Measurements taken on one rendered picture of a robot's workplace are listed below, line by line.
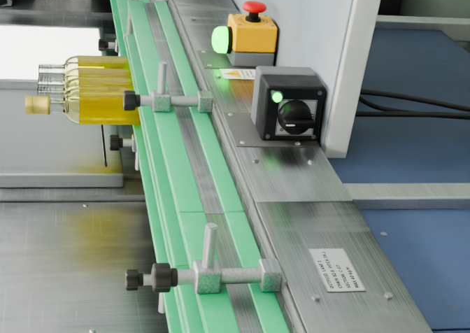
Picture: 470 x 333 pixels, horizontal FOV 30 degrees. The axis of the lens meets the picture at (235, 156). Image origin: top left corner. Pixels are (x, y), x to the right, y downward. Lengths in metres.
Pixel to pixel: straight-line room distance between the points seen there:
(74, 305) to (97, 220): 0.26
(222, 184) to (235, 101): 0.24
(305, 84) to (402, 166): 0.18
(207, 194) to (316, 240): 0.18
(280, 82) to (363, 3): 0.16
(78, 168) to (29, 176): 0.09
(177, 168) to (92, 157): 0.63
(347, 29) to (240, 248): 0.32
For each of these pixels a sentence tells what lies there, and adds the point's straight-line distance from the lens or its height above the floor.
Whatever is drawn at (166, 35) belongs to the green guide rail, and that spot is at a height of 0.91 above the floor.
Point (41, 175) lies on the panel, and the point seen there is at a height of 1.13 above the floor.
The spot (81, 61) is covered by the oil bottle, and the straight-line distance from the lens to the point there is 1.79.
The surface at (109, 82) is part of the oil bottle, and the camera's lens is 1.69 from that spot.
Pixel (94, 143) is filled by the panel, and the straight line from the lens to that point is 1.80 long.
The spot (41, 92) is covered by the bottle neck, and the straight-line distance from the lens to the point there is 1.69.
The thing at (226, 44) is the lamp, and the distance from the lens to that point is 1.44.
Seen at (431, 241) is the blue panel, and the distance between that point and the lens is 1.05.
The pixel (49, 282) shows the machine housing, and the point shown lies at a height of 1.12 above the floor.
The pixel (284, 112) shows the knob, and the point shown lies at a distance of 1.15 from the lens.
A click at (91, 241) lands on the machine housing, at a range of 1.54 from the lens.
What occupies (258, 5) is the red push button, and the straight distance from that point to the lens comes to 1.44.
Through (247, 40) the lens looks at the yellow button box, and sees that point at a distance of 1.43.
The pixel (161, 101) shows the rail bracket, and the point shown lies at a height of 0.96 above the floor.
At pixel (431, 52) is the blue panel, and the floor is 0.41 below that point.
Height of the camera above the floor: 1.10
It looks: 11 degrees down
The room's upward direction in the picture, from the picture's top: 90 degrees counter-clockwise
